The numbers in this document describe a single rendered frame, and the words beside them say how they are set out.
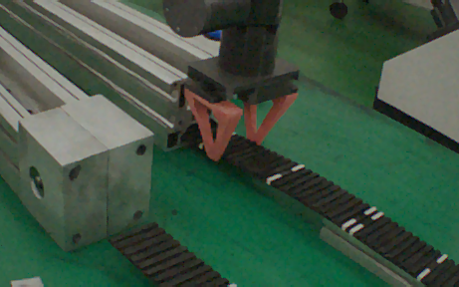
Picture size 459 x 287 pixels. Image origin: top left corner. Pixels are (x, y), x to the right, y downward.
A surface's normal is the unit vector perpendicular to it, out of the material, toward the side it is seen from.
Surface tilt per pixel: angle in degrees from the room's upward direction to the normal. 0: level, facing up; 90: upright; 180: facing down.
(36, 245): 0
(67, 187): 90
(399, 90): 90
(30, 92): 90
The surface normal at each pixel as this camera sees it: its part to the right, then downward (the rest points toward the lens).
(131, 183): 0.67, 0.44
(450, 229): 0.12, -0.86
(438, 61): -0.68, 0.29
